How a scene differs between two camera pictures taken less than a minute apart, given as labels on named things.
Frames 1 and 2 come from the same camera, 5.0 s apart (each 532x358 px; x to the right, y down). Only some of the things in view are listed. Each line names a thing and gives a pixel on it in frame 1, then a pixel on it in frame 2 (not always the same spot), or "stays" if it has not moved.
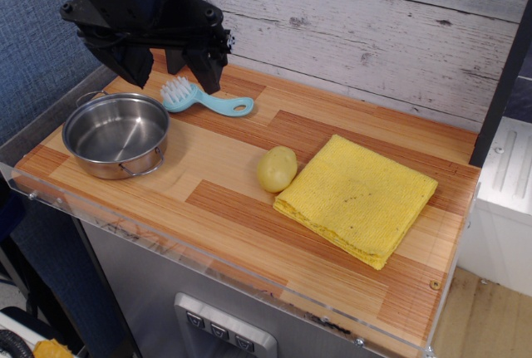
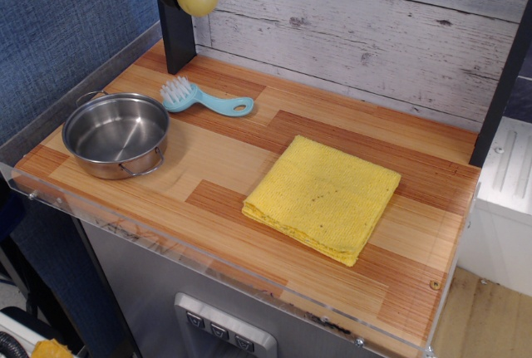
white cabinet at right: [498, 243] stays
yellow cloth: [356, 198] -> [321, 197]
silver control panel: [207, 331] stays
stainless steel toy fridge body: [174, 307] stays
